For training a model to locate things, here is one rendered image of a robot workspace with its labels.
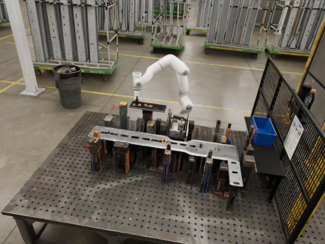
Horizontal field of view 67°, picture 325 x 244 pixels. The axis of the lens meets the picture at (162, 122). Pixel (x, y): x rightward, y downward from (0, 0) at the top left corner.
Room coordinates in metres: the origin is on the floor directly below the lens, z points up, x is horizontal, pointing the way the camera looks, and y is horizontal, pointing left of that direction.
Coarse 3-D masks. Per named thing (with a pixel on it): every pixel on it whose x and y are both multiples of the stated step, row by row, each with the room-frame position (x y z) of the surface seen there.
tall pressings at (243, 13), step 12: (216, 0) 8.90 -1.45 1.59; (228, 0) 8.61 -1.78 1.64; (252, 0) 8.96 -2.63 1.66; (216, 12) 8.65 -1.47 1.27; (228, 12) 8.53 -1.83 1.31; (240, 12) 8.70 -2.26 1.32; (252, 12) 8.72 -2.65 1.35; (216, 24) 8.56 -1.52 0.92; (228, 24) 8.73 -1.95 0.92; (240, 24) 8.72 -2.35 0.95; (252, 24) 8.68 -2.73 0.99; (228, 36) 8.75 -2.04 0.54; (240, 36) 8.68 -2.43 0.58
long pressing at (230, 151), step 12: (120, 132) 1.91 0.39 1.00; (132, 132) 1.93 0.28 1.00; (144, 144) 1.76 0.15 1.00; (156, 144) 1.77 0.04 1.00; (192, 144) 1.81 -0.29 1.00; (204, 144) 1.82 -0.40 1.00; (216, 144) 1.83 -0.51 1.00; (204, 156) 1.65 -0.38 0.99; (216, 156) 1.66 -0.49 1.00; (228, 156) 1.67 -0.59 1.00
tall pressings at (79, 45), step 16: (32, 0) 5.59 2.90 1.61; (48, 0) 5.82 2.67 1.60; (64, 0) 5.83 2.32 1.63; (80, 0) 5.86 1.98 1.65; (32, 16) 5.55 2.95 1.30; (48, 16) 5.80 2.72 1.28; (64, 16) 5.79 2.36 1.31; (80, 16) 5.80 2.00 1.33; (96, 16) 5.85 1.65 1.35; (32, 32) 5.53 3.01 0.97; (48, 32) 6.02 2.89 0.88; (64, 32) 5.78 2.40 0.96; (80, 32) 5.78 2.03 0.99; (96, 32) 5.81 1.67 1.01; (48, 48) 5.81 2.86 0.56; (64, 48) 5.81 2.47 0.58; (80, 48) 5.77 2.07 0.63; (96, 48) 5.77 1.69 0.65
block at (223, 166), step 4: (220, 164) 1.59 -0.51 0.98; (224, 164) 1.59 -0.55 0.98; (220, 168) 1.53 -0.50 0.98; (224, 168) 1.53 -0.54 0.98; (220, 172) 1.52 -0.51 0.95; (224, 172) 1.52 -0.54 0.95; (220, 176) 1.52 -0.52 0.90; (224, 176) 1.52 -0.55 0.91; (216, 180) 1.58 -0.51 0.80; (220, 180) 1.53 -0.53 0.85; (224, 180) 1.52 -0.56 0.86; (216, 184) 1.53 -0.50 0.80; (220, 184) 1.53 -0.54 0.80; (216, 188) 1.53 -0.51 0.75; (220, 188) 1.52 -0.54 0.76; (216, 192) 1.52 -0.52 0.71; (220, 192) 1.52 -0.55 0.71
